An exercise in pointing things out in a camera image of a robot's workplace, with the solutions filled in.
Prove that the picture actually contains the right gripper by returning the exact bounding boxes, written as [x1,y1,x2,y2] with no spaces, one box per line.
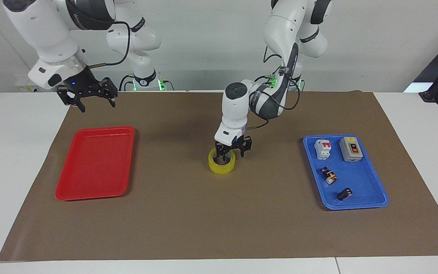
[56,67,119,113]

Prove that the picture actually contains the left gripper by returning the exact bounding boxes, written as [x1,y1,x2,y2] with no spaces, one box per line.
[215,136,253,161]

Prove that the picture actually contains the yellow tape roll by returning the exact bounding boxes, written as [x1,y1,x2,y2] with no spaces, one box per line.
[208,147,236,175]

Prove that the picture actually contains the red plastic tray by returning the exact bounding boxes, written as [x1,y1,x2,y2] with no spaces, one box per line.
[54,126,136,201]

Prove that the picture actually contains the white circuit breaker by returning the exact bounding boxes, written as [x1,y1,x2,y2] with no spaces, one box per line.
[314,139,332,161]

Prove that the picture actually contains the blue plastic tray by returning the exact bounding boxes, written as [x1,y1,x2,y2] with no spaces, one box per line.
[303,134,390,211]

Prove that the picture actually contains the black cable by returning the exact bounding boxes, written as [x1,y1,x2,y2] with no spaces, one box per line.
[89,21,132,69]
[246,45,302,131]
[119,74,134,92]

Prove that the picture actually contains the grey switch box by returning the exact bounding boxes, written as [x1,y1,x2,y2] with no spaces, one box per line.
[339,136,363,163]

